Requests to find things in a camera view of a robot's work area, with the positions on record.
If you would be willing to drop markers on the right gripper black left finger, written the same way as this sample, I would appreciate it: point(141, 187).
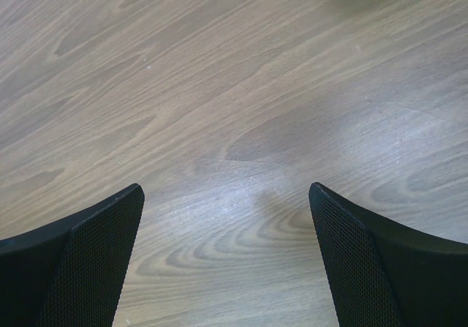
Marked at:
point(70, 272)

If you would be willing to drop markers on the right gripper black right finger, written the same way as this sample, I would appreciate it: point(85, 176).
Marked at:
point(383, 273)

